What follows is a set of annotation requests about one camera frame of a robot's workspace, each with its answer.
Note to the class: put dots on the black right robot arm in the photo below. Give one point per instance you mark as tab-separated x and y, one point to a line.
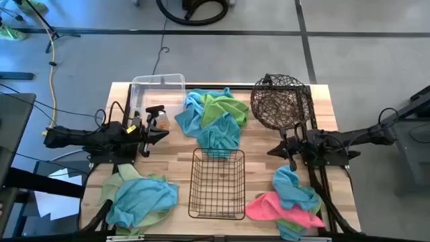
352	138

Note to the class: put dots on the black tripod stand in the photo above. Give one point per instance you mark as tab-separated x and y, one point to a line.
67	35

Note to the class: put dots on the black floor beam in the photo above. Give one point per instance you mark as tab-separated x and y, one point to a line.
43	185

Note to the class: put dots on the dark grey side table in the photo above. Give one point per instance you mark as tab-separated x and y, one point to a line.
413	151

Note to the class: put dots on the clear plastic bin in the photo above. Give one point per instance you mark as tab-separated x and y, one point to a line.
158	90

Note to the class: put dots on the dark grey desk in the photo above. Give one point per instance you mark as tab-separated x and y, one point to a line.
13	127

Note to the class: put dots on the yellow label tag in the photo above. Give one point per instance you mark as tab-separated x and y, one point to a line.
131	128

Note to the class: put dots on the black floor stand foot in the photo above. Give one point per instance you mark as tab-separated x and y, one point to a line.
16	76

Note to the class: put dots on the pale green microfiber towel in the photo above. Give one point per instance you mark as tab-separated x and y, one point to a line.
114	185

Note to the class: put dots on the silver metal bracket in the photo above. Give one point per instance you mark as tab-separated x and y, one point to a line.
314	239
124	238

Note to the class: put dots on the pink microfiber towel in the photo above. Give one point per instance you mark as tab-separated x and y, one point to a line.
268	208

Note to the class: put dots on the dark vacuum cleaner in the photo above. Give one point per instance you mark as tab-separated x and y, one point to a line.
205	3

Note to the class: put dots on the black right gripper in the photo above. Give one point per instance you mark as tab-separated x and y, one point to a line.
295	149

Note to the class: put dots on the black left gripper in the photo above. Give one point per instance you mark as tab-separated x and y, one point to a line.
142	134

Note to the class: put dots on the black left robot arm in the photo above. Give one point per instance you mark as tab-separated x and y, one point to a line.
84	138

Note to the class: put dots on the white paper sheet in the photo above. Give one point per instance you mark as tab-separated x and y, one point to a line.
57	205

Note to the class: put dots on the black metal table frame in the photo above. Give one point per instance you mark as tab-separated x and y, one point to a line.
337	216

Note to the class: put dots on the dark woven round basket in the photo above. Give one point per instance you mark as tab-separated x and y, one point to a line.
279	101

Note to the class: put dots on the green shoe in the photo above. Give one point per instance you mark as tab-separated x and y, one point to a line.
32	6
11	33

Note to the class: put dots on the spray bottle with orange liquid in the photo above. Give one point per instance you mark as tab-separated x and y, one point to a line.
164	122

